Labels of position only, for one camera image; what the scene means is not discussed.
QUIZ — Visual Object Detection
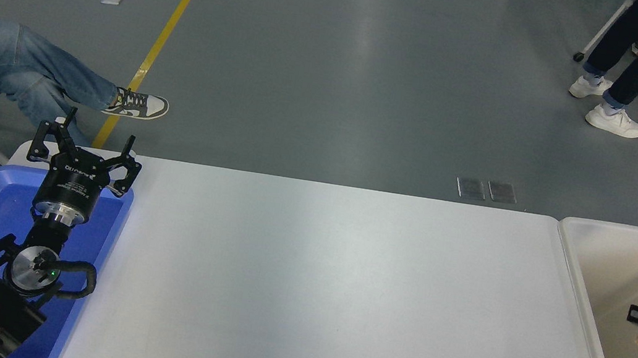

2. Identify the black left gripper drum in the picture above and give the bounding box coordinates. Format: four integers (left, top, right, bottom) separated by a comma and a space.
33, 143, 118, 218

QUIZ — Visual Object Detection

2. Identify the silver floor plate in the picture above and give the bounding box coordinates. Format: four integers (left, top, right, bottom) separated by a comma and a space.
485, 179, 519, 205
454, 176, 488, 202

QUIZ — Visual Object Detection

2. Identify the white frame leg with caster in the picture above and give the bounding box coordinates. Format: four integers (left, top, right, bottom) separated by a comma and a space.
572, 0, 636, 69

